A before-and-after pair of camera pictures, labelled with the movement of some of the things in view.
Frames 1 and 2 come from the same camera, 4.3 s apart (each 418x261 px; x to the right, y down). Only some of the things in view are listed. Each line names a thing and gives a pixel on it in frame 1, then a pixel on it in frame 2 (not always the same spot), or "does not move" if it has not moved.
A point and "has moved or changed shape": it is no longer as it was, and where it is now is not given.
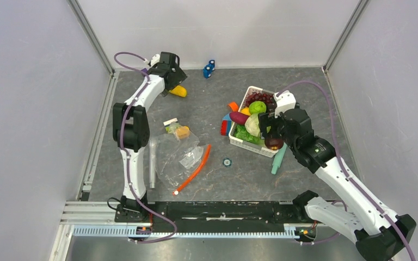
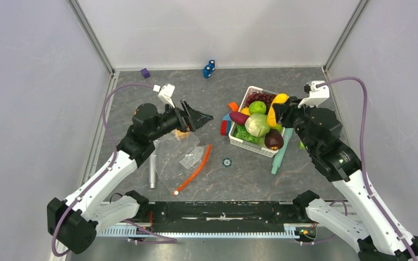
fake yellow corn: [179, 91] has moved or changed shape
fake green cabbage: [252, 125] does not move
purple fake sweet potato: [238, 118] does not move
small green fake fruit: [257, 107] does not move
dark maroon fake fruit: [274, 143] does not move
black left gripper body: [178, 77] -> [173, 120]
